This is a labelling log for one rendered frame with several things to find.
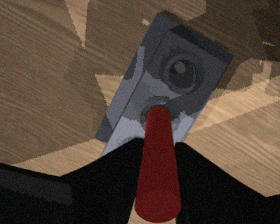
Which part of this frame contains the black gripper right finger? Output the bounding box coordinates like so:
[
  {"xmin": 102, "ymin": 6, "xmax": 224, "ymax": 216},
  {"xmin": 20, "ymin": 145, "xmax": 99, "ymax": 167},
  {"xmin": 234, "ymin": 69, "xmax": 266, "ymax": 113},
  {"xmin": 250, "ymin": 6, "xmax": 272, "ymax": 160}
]
[{"xmin": 174, "ymin": 142, "xmax": 280, "ymax": 224}]

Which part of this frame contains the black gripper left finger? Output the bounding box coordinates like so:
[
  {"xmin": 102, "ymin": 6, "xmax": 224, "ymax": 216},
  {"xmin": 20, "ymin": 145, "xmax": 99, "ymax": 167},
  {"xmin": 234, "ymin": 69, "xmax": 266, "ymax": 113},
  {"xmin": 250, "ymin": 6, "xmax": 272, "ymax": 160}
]
[{"xmin": 0, "ymin": 138, "xmax": 145, "ymax": 224}]

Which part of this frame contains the red peg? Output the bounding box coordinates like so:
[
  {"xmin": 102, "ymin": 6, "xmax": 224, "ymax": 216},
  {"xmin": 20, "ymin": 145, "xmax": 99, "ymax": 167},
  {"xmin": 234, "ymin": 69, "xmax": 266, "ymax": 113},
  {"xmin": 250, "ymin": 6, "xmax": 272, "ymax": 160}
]
[{"xmin": 135, "ymin": 106, "xmax": 181, "ymax": 223}]

